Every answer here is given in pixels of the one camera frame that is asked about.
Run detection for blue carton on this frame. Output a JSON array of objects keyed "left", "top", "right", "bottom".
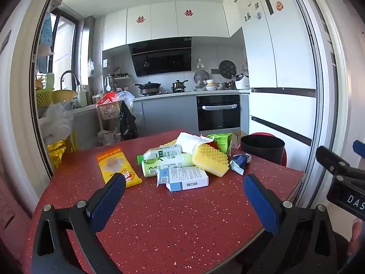
[{"left": 229, "top": 153, "right": 253, "bottom": 175}]

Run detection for white cloth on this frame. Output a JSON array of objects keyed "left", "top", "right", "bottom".
[{"left": 176, "top": 132, "right": 213, "bottom": 155}]

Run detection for gold foil bag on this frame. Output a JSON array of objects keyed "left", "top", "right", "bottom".
[{"left": 47, "top": 140, "right": 72, "bottom": 169}]

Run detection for small silver fan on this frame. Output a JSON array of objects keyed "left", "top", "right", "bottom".
[{"left": 194, "top": 70, "right": 210, "bottom": 87}]

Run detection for black round wall rack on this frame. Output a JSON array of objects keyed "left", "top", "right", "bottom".
[{"left": 219, "top": 60, "right": 237, "bottom": 79}]

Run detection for green snack bag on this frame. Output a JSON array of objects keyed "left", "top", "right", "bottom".
[{"left": 206, "top": 133, "right": 233, "bottom": 155}]

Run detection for black range hood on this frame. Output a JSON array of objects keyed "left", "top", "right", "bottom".
[{"left": 128, "top": 37, "right": 192, "bottom": 77}]

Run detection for white plastic bag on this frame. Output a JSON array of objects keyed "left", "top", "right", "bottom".
[{"left": 115, "top": 91, "right": 134, "bottom": 112}]

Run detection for kitchen faucet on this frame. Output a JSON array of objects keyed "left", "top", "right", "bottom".
[{"left": 60, "top": 70, "right": 80, "bottom": 92}]

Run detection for black plastic bag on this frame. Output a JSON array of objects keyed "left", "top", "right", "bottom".
[{"left": 119, "top": 100, "right": 139, "bottom": 141}]

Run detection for yellow snack packet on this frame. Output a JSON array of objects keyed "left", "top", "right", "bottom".
[{"left": 96, "top": 147, "right": 142, "bottom": 188}]

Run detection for person's right hand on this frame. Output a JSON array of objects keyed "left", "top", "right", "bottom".
[{"left": 346, "top": 219, "right": 365, "bottom": 256}]

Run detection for light green drink bottle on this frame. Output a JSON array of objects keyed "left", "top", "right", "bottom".
[{"left": 142, "top": 153, "right": 194, "bottom": 177}]

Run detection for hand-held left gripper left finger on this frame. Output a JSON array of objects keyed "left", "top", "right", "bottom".
[{"left": 32, "top": 173, "right": 126, "bottom": 274}]

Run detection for steel cooking pot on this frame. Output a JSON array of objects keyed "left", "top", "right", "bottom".
[{"left": 171, "top": 79, "right": 189, "bottom": 93}]

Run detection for white and blue box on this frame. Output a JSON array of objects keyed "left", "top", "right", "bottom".
[
  {"left": 156, "top": 168, "right": 172, "bottom": 187},
  {"left": 165, "top": 167, "right": 209, "bottom": 192}
]

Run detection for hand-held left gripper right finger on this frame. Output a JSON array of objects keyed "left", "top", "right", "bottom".
[{"left": 241, "top": 174, "right": 338, "bottom": 274}]

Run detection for clear plastic bag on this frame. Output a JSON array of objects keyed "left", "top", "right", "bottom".
[{"left": 40, "top": 101, "right": 75, "bottom": 146}]

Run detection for black built-in oven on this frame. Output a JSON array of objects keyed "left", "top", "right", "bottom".
[{"left": 196, "top": 94, "right": 241, "bottom": 133}]

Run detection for black waste bin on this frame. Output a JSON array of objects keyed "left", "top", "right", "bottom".
[{"left": 240, "top": 135, "right": 286, "bottom": 164}]

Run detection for group of fridge magnets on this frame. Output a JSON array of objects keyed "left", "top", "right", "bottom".
[{"left": 244, "top": 0, "right": 287, "bottom": 22}]

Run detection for grey kitchen cabinet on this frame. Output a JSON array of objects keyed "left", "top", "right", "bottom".
[{"left": 133, "top": 94, "right": 197, "bottom": 137}]

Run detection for white bottle with green cap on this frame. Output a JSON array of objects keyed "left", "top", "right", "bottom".
[{"left": 137, "top": 144, "right": 183, "bottom": 164}]

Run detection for yellow basin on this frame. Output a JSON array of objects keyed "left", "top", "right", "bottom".
[{"left": 52, "top": 89, "right": 79, "bottom": 103}]

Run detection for green plastic basket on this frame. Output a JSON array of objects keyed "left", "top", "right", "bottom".
[{"left": 36, "top": 87, "right": 55, "bottom": 109}]

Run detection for white rice cooker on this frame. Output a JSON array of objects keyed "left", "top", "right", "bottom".
[{"left": 234, "top": 74, "right": 250, "bottom": 90}]

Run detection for white upper cabinets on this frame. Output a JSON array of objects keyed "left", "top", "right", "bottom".
[{"left": 103, "top": 1, "right": 230, "bottom": 52}]

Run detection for crumpled pale plastic bag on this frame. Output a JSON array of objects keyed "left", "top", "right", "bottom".
[{"left": 96, "top": 130, "right": 122, "bottom": 147}]

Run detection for cardboard box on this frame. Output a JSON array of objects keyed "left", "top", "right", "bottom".
[{"left": 230, "top": 131, "right": 248, "bottom": 149}]

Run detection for white refrigerator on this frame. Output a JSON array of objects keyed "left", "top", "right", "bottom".
[{"left": 235, "top": 0, "right": 317, "bottom": 160}]

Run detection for black wok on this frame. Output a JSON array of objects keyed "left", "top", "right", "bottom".
[{"left": 135, "top": 81, "right": 162, "bottom": 96}]

